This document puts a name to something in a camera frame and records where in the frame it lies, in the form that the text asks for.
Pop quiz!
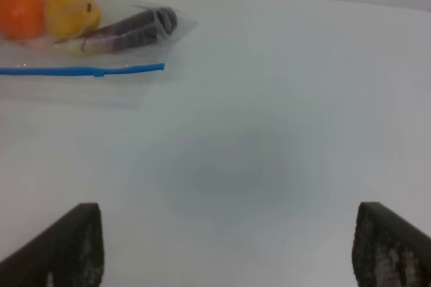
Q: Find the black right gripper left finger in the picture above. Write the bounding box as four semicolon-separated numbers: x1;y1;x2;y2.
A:
1;203;105;286

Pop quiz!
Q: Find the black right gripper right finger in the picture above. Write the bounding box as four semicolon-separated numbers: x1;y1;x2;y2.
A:
352;202;430;287

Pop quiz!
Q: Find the clear zip bag blue seal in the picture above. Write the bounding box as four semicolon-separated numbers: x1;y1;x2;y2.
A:
1;0;197;106

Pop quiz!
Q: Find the purple eggplant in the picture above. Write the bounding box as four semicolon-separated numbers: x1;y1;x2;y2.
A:
53;7;178;56

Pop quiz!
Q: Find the yellow pear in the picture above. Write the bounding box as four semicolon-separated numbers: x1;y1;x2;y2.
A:
43;0;102;40

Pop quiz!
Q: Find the orange fruit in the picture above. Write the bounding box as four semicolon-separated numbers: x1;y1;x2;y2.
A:
1;0;45;40

